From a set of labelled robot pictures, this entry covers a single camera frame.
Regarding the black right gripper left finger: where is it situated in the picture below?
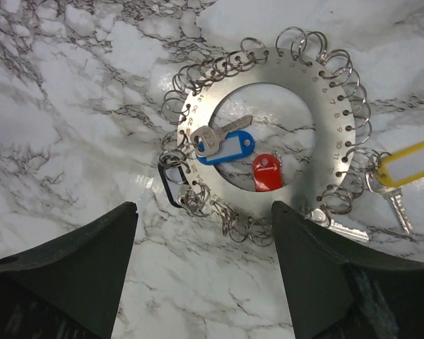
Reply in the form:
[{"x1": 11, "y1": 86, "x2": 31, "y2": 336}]
[{"x1": 0, "y1": 202, "x2": 138, "y2": 338}]

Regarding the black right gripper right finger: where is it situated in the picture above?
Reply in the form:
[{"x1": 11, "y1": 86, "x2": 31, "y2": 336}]
[{"x1": 271, "y1": 201, "x2": 424, "y2": 338}]

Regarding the blue key tag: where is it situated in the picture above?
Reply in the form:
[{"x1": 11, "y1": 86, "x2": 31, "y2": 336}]
[{"x1": 196, "y1": 130, "x2": 255, "y2": 165}]

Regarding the silver key with blue tag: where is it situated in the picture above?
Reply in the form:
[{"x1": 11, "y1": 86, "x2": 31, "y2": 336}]
[{"x1": 190, "y1": 114, "x2": 253, "y2": 157}]

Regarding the silver key on yellow tag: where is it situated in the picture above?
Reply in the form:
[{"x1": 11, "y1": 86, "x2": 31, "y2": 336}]
[{"x1": 365, "y1": 172, "x2": 413, "y2": 234}]

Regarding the red key tag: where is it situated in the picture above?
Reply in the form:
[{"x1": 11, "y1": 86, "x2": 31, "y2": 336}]
[{"x1": 252, "y1": 153, "x2": 283, "y2": 192}]

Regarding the black key tag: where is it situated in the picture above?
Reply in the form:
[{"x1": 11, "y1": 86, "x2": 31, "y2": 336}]
[{"x1": 158, "y1": 164, "x2": 187, "y2": 208}]

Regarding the yellow key tag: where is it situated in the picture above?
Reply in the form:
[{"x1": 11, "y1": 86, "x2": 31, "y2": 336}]
[{"x1": 376, "y1": 141, "x2": 424, "y2": 187}]

